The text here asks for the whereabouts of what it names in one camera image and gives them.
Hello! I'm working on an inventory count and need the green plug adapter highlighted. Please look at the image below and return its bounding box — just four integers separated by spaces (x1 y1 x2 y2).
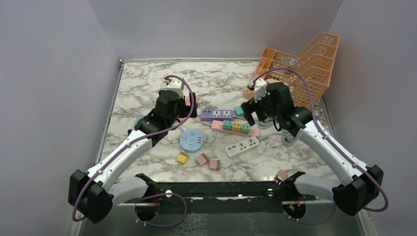
240 124 251 134

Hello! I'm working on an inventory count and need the yellow plug adapter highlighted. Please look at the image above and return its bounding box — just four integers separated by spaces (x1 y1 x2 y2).
177 152 189 164
231 122 242 132

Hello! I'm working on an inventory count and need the dark teal plug adapter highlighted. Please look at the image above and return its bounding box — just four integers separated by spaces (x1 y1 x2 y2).
222 120 233 130

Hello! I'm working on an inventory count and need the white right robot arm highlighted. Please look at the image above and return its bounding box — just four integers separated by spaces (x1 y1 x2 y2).
241 79 384 216

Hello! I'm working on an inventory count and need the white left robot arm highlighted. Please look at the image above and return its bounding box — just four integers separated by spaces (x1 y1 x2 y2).
68 89 197 223

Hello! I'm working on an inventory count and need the yellow plug adapter front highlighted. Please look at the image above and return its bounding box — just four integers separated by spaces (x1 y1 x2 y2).
177 152 189 164

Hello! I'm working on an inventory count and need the pink plug adapter at edge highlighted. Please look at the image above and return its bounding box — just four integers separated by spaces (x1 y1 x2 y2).
274 170 289 184

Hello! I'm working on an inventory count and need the round blue power socket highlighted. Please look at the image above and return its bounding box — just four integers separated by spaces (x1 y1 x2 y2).
179 129 204 153

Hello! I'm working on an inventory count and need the pink power strip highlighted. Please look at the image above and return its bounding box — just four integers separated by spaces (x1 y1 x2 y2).
211 120 261 137

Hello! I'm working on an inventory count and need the purple power strip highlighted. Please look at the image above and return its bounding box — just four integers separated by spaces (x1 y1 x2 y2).
200 109 234 121

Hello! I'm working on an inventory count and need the white power strip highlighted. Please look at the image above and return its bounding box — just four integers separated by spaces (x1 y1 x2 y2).
225 136 259 157

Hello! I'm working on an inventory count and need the orange plastic file rack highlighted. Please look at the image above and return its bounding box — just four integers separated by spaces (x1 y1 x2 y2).
253 32 340 109

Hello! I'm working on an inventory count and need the pink cable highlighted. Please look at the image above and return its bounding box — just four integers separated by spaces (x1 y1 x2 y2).
179 96 213 128

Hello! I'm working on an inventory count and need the grey cable of purple strip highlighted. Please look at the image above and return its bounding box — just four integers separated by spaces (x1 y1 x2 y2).
233 116 277 129

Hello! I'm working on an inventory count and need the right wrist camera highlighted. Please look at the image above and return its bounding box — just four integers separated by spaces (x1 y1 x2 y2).
248 79 268 103

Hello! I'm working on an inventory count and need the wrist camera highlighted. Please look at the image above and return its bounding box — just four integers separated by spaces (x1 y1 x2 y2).
248 79 268 103
163 78 184 98

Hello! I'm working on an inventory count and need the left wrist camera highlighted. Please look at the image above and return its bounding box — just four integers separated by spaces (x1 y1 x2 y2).
163 78 184 98

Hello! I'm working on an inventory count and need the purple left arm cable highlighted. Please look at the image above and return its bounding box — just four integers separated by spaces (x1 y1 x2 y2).
72 75 195 228

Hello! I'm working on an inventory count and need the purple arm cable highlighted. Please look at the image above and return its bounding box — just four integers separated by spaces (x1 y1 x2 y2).
72 75 195 228
250 67 389 226

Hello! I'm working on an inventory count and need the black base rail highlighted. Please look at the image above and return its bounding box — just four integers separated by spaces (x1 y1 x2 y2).
127 174 316 214

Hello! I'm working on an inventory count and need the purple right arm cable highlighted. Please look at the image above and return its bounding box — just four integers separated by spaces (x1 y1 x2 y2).
250 67 389 226

